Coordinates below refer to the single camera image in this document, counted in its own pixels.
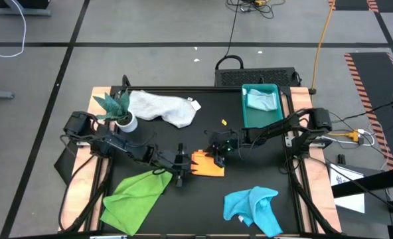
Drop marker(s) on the wooden side board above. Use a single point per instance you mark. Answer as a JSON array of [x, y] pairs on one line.
[[78, 196], [301, 98]]

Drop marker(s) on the small black block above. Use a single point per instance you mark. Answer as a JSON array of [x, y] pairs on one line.
[[341, 158]]

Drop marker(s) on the pale blue microfiber towel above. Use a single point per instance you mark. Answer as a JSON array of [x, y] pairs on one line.
[[261, 99]]

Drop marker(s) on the white printed sign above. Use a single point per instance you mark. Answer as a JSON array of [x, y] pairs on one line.
[[349, 202]]

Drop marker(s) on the black frame beam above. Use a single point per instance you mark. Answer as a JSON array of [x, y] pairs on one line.
[[365, 184]]

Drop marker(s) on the bright blue microfiber towel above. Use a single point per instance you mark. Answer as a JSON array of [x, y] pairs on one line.
[[253, 207]]

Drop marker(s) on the grey waffle weave towel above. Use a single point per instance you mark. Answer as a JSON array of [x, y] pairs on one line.
[[160, 108]]

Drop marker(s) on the black hazard striped mat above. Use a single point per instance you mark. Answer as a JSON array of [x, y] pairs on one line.
[[372, 83], [352, 4]]

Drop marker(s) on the orange microfiber towel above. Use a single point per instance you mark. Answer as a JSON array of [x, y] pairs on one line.
[[206, 167]]

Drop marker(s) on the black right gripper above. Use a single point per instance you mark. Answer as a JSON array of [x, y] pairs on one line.
[[228, 144]]

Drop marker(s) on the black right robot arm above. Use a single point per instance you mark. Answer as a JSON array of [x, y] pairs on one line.
[[276, 127]]

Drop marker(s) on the black computer case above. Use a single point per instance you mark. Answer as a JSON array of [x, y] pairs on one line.
[[256, 77]]

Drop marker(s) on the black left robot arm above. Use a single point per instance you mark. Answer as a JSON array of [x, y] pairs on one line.
[[117, 144]]

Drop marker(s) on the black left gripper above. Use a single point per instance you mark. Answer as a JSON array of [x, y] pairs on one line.
[[173, 162]]

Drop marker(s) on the lime green microfiber towel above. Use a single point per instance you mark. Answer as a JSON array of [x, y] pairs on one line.
[[133, 202]]

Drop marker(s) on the fake plant in white pot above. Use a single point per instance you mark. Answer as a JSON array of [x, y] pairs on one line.
[[117, 106]]

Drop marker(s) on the black table frame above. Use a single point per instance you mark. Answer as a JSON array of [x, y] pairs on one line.
[[200, 88]]

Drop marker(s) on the black flat sheet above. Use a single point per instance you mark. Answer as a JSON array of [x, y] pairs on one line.
[[63, 164]]

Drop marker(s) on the white label strip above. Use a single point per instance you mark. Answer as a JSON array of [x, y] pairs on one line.
[[108, 237]]

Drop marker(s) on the teal plastic bin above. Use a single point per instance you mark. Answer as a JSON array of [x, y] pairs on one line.
[[263, 119]]

